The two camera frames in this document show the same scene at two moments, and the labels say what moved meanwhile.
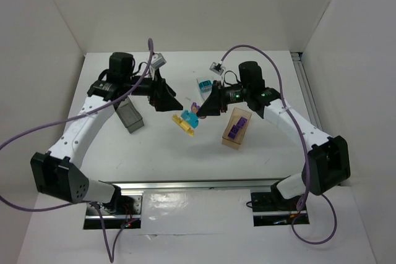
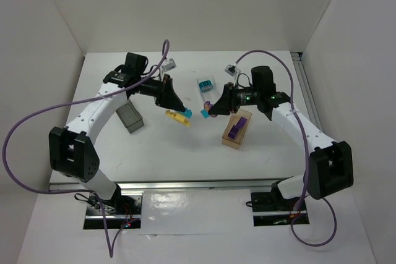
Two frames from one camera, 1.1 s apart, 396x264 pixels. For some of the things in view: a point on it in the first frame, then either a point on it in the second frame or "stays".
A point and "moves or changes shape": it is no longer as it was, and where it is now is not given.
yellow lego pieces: x=183 y=125 moves or changes shape
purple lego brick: x=242 y=122 stays
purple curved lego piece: x=233 y=131 stays
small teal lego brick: x=191 y=117 moves or changes shape
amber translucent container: x=236 y=115 stays
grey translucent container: x=129 y=115 stays
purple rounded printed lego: x=194 y=107 moves or changes shape
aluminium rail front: x=237 y=184 stays
